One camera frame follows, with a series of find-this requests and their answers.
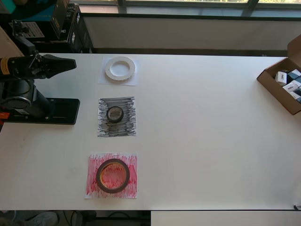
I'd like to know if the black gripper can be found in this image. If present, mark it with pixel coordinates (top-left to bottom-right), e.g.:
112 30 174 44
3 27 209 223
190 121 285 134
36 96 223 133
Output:
35 54 77 80

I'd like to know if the white tape roll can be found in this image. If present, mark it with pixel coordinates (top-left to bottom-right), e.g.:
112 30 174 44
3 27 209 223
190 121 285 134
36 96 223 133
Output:
104 56 137 82

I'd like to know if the black tape roll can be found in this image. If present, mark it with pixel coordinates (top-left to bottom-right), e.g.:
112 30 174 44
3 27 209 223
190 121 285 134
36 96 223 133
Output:
106 106 125 123

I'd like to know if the red tape roll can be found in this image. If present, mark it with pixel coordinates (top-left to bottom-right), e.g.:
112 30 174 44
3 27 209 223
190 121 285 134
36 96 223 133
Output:
95 158 130 194

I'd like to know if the black box with trim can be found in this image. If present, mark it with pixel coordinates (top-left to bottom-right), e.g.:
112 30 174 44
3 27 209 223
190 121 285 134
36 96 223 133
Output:
68 11 94 54

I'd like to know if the black AOC monitor box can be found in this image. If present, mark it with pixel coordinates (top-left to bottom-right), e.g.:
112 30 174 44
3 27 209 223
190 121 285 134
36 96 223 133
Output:
50 0 82 43

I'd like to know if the teal product box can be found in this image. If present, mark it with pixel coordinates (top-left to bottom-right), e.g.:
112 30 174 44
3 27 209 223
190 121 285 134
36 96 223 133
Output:
0 0 62 43

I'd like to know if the small labelled cardboard box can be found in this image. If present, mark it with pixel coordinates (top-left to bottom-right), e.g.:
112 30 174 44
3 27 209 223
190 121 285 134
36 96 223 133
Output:
0 25 24 58

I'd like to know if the plain white paper sheet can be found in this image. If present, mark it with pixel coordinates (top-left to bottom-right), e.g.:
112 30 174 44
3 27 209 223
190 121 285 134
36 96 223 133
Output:
97 57 140 87

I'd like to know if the black scribbled paper sheet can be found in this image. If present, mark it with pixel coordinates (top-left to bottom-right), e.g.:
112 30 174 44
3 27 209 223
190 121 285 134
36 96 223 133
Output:
97 96 138 138

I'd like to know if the red scribbled paper sheet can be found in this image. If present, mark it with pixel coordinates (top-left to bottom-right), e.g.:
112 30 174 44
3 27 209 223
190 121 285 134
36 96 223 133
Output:
84 153 138 200

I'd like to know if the grey shoe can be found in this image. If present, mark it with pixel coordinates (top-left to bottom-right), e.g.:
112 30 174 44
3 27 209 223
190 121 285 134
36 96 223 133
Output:
30 211 58 226

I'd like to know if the open brown cardboard box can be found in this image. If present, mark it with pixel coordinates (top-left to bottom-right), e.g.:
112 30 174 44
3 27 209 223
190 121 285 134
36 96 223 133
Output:
256 34 301 116

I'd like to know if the small white carton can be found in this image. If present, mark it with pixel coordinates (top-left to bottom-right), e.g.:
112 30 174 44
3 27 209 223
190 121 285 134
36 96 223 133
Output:
275 71 288 87
282 80 297 93
289 90 301 104

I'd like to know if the white furniture panel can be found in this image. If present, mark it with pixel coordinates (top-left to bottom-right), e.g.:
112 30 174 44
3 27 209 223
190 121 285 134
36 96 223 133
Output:
150 211 301 226

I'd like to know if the small dark teal carton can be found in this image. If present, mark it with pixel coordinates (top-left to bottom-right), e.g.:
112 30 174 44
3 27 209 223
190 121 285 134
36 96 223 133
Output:
287 69 301 81

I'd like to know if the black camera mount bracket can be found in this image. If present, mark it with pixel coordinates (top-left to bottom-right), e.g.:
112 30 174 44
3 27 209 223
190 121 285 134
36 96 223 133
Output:
14 32 40 59

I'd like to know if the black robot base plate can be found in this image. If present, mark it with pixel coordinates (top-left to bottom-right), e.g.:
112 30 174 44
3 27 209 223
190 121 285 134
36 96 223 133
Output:
4 98 80 126

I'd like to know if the small camera circuit board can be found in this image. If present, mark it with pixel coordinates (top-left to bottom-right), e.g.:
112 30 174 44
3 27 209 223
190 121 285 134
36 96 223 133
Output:
11 20 28 36

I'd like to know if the dark window frame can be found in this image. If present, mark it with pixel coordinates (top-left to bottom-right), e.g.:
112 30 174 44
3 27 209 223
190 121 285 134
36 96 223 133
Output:
79 0 301 17

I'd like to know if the white cable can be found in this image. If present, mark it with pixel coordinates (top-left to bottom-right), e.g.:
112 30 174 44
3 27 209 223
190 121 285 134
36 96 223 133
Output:
0 209 17 226

